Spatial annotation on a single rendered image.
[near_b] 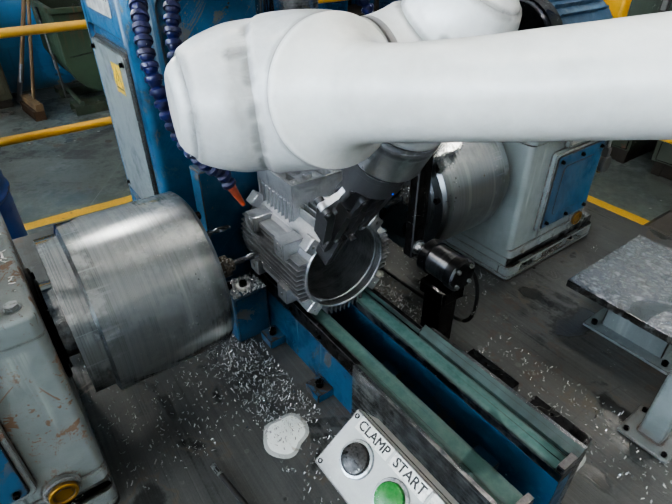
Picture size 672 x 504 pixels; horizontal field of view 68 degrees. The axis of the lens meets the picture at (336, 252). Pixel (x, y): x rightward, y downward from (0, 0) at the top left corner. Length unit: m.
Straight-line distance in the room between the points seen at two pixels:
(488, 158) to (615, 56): 0.75
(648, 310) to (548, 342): 0.18
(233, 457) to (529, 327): 0.63
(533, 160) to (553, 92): 0.82
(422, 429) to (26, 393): 0.48
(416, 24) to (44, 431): 0.61
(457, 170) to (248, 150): 0.64
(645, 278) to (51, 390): 1.01
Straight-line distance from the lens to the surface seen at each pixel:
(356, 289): 0.90
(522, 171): 1.08
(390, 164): 0.52
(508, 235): 1.15
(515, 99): 0.26
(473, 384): 0.80
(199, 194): 0.89
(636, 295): 1.08
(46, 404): 0.70
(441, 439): 0.73
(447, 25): 0.42
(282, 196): 0.84
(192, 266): 0.69
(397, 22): 0.44
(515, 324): 1.10
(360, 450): 0.52
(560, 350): 1.08
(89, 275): 0.68
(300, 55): 0.33
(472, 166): 0.97
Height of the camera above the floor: 1.51
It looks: 35 degrees down
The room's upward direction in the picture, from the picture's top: straight up
